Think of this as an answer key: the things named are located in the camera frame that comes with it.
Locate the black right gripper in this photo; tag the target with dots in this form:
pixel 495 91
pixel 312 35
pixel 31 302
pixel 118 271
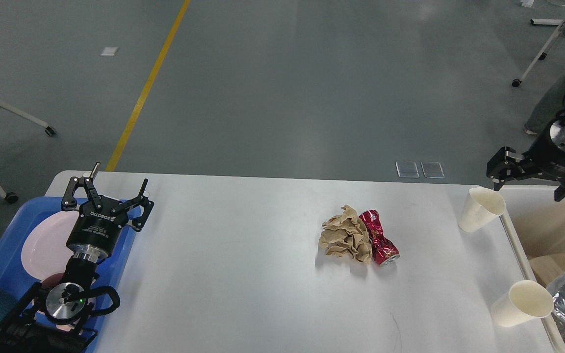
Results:
pixel 545 159

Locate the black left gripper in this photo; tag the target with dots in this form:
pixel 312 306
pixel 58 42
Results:
pixel 97 228

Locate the cream paper cup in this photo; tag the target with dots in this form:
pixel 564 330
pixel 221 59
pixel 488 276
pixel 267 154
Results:
pixel 524 301
pixel 481 206

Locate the pink plate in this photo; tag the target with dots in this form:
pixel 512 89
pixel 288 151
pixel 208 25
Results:
pixel 44 252

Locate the brown paper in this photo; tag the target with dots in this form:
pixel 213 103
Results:
pixel 346 234

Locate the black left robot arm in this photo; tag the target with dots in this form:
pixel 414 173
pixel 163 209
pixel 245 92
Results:
pixel 64 317

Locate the beige waste bin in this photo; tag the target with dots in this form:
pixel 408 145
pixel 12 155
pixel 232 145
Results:
pixel 535 225

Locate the person in blue jeans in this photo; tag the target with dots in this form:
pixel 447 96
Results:
pixel 547 108

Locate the white rolling stand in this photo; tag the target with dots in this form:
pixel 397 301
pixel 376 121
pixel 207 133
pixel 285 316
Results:
pixel 552 39

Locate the blue plastic tray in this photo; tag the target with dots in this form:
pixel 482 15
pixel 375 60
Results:
pixel 16 281

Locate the floor socket plate right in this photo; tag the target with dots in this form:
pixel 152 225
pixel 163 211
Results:
pixel 432 170

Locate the floor socket plate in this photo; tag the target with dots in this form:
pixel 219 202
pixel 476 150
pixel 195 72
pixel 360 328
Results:
pixel 407 169
pixel 432 170

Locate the floor socket plate left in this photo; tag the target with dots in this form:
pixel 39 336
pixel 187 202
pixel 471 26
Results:
pixel 407 169

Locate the crushed red can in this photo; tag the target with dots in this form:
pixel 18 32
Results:
pixel 384 251

